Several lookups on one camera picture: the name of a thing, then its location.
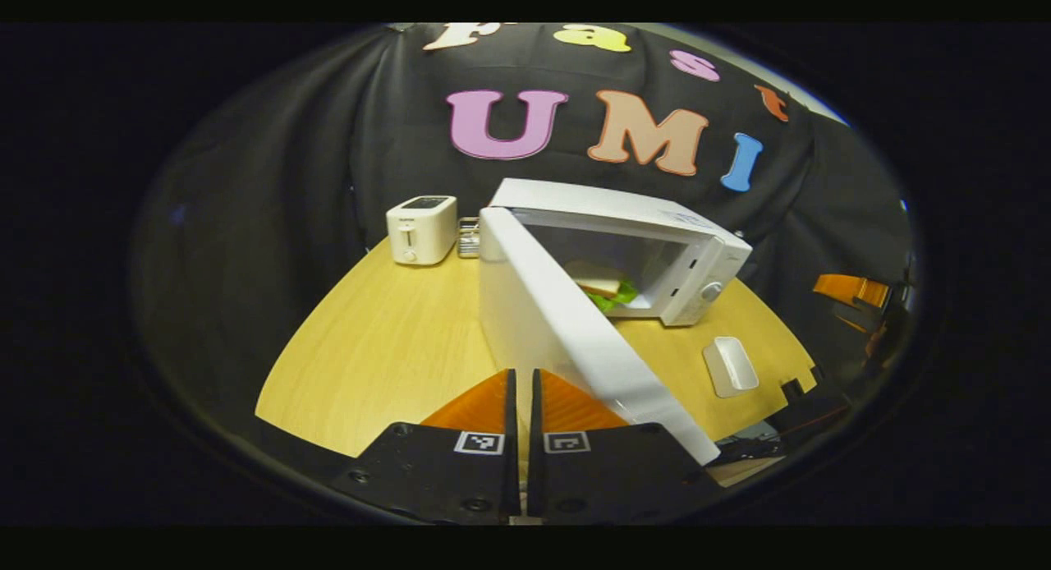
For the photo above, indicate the toast sandwich with lettuce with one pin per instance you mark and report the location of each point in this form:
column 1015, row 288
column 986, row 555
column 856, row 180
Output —
column 603, row 287

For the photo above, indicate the white microwave oven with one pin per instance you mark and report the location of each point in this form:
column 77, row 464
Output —
column 542, row 324

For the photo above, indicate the white rectangular tray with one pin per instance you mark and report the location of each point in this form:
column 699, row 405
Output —
column 731, row 365

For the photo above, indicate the black backdrop cloth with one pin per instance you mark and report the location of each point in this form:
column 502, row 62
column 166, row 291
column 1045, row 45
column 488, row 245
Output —
column 271, row 184

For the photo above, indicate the white toaster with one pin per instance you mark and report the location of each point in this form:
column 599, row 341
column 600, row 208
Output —
column 419, row 233

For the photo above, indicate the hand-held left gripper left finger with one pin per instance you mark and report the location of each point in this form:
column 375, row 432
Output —
column 511, row 471

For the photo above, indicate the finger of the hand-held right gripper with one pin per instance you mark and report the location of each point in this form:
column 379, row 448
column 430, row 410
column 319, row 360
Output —
column 809, row 406

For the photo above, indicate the small metal rack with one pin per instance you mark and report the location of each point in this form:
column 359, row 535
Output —
column 468, row 240

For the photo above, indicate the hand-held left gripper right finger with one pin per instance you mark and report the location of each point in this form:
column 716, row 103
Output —
column 535, row 471

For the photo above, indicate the orange wooden chair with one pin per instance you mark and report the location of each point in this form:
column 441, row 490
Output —
column 850, row 289

